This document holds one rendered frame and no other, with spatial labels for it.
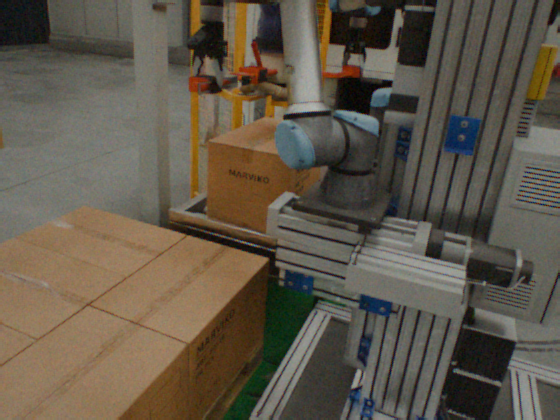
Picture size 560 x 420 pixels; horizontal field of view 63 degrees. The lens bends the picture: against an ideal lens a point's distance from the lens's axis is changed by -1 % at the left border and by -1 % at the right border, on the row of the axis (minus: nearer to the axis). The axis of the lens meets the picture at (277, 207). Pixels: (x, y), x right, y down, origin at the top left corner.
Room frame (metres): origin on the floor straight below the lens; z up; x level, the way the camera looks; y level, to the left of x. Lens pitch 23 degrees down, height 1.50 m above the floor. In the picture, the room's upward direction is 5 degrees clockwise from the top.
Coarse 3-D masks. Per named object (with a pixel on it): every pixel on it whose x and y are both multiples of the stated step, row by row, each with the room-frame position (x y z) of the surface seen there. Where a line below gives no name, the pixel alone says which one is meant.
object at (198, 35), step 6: (198, 30) 1.57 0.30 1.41; (204, 30) 1.57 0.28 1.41; (210, 30) 1.57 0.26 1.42; (192, 36) 1.54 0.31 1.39; (198, 36) 1.54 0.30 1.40; (204, 36) 1.53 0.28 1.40; (210, 36) 1.56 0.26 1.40; (186, 42) 1.51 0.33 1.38; (192, 42) 1.50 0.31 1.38; (198, 42) 1.50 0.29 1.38; (204, 42) 1.53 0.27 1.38; (192, 48) 1.51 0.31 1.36; (198, 48) 1.50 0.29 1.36
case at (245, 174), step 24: (264, 120) 2.39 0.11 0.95; (216, 144) 1.90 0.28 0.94; (240, 144) 1.90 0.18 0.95; (264, 144) 1.93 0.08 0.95; (216, 168) 1.90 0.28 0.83; (240, 168) 1.86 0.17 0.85; (264, 168) 1.82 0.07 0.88; (288, 168) 1.78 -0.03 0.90; (312, 168) 2.03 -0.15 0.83; (216, 192) 1.90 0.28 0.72; (240, 192) 1.86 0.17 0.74; (264, 192) 1.82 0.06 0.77; (216, 216) 1.90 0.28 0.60; (240, 216) 1.86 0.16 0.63; (264, 216) 1.81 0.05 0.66
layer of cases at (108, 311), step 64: (0, 256) 1.50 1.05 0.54; (64, 256) 1.54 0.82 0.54; (128, 256) 1.58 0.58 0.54; (192, 256) 1.62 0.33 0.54; (256, 256) 1.66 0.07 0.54; (0, 320) 1.13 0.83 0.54; (64, 320) 1.16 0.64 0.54; (128, 320) 1.19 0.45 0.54; (192, 320) 1.21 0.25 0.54; (256, 320) 1.57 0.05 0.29; (0, 384) 0.88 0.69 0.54; (64, 384) 0.90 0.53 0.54; (128, 384) 0.92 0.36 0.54; (192, 384) 1.12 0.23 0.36
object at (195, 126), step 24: (192, 0) 3.30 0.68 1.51; (192, 24) 3.30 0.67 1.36; (240, 24) 2.65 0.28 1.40; (240, 48) 2.65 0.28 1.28; (192, 96) 3.29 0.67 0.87; (192, 120) 3.29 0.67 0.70; (216, 120) 2.96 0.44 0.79; (240, 120) 2.66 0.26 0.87; (192, 144) 3.29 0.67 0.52; (192, 168) 3.29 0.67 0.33; (192, 192) 3.29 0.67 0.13
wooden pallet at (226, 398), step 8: (256, 352) 1.59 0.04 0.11; (248, 360) 1.52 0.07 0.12; (256, 360) 1.59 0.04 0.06; (240, 368) 1.44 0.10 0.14; (248, 368) 1.53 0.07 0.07; (240, 376) 1.52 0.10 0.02; (248, 376) 1.53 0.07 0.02; (232, 384) 1.47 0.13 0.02; (240, 384) 1.48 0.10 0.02; (224, 392) 1.32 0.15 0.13; (232, 392) 1.43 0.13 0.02; (216, 400) 1.27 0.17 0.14; (224, 400) 1.38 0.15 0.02; (232, 400) 1.39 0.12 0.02; (216, 408) 1.34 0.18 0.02; (224, 408) 1.34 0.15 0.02; (208, 416) 1.30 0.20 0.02; (216, 416) 1.30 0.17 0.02
